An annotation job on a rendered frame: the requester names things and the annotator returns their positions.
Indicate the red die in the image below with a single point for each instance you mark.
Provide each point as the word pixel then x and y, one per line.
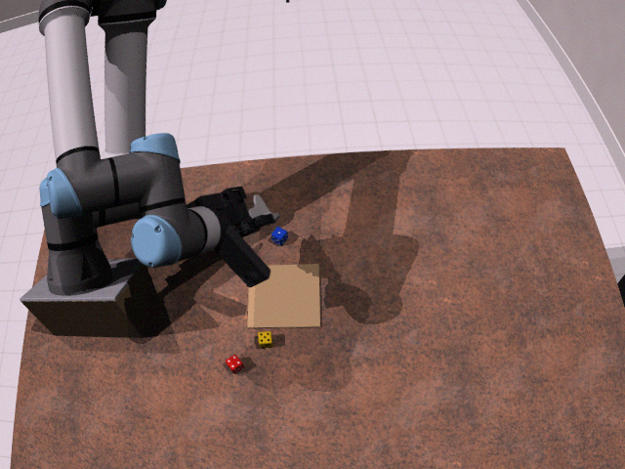
pixel 234 363

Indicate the beige flat mat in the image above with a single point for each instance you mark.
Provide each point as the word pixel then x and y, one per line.
pixel 288 299

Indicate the yellow die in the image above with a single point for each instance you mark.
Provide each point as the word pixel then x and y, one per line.
pixel 265 339

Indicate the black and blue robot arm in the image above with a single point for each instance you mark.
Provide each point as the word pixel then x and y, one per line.
pixel 105 189

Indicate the blue die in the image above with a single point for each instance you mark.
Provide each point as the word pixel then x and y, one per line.
pixel 279 236

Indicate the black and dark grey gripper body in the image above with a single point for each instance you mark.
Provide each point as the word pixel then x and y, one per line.
pixel 227 203

